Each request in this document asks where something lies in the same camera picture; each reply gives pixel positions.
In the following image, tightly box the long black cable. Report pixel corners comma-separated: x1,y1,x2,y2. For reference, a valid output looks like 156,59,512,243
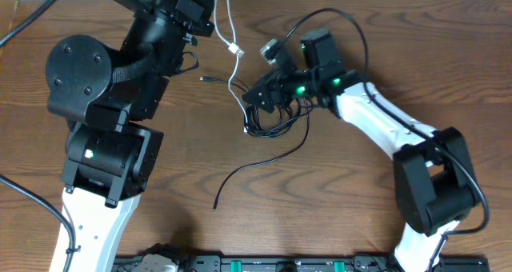
212,98,317,210

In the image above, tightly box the white USB cable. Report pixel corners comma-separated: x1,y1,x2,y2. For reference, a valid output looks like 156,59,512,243
212,0,250,134

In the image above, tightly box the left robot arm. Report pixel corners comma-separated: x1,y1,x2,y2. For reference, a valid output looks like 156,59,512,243
46,0,214,271

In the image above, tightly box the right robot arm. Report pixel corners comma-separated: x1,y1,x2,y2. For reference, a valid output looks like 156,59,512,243
242,29,481,271

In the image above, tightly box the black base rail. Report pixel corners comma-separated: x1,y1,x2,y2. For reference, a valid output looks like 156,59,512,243
111,254,490,272

